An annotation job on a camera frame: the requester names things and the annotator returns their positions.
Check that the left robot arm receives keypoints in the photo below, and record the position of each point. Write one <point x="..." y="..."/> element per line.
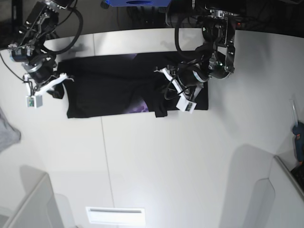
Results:
<point x="214" y="58"/>

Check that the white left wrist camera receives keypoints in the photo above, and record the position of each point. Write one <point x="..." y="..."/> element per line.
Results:
<point x="185" y="105"/>

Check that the blue glue gun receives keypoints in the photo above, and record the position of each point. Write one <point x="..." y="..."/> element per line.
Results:
<point x="298" y="131"/>

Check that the grey cloth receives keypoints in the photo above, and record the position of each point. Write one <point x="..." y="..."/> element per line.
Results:
<point x="8" y="134"/>

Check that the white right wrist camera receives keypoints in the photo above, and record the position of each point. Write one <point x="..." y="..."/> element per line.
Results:
<point x="34" y="101"/>

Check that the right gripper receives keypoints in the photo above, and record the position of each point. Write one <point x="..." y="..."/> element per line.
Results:
<point x="41" y="78"/>

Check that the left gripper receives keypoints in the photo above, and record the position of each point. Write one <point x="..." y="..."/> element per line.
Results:
<point x="185" y="80"/>

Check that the black keyboard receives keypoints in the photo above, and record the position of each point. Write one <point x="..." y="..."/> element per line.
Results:
<point x="298" y="174"/>

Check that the black T-shirt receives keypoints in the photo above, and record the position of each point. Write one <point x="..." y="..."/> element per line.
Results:
<point x="119" y="84"/>

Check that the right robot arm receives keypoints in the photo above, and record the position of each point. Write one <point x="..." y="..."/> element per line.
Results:
<point x="39" y="61"/>

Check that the blue box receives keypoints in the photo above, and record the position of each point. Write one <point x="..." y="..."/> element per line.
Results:
<point x="145" y="3"/>

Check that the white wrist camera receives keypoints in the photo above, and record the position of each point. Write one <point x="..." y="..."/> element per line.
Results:
<point x="34" y="101"/>
<point x="185" y="105"/>

